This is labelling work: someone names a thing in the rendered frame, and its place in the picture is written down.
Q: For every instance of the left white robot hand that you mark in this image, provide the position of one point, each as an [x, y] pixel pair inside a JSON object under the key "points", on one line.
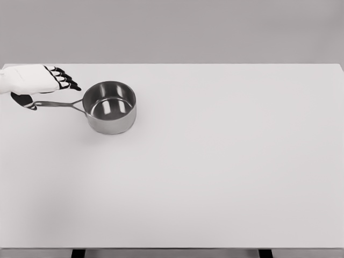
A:
{"points": [[29, 79]]}

